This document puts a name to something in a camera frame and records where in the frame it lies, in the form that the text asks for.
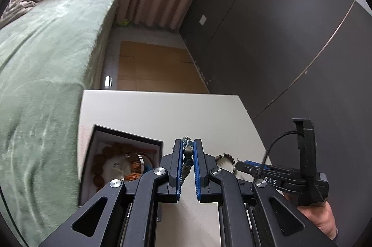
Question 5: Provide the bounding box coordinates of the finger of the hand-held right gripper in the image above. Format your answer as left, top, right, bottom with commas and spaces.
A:
243, 160, 303, 171
236, 163, 305, 187

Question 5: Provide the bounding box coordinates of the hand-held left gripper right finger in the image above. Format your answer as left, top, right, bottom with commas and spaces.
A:
193, 139, 338, 247

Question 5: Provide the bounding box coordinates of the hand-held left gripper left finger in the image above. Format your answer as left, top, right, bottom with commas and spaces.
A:
38, 139, 184, 247

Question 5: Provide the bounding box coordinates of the dark stone bead bracelet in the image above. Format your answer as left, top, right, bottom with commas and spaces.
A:
178, 136, 195, 187

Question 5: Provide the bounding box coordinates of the brown and white bead bracelet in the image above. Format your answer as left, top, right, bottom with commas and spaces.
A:
214, 152, 240, 175

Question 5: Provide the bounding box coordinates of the silver bangle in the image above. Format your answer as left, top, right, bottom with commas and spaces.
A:
124, 152, 146, 178

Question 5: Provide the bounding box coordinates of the orange cord bracelet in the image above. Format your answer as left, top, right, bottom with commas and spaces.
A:
124, 165, 147, 181

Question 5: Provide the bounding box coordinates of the brown wooden bead bracelet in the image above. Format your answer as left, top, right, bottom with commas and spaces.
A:
92, 142, 146, 187

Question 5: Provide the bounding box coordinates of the black jewelry box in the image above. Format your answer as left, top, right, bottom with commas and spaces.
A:
79, 124, 164, 207

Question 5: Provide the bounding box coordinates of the person's right hand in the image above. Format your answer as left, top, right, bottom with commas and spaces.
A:
284, 192, 338, 239

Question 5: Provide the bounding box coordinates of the white side table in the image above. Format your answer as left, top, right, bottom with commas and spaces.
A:
77, 89, 274, 247

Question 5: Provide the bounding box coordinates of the flat cardboard sheet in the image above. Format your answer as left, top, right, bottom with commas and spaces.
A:
117, 40, 210, 94

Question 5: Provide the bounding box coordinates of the dark grey wardrobe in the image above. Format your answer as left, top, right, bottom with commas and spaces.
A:
178, 0, 372, 237

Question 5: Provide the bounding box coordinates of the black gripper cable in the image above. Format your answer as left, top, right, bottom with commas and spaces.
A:
262, 132, 299, 178

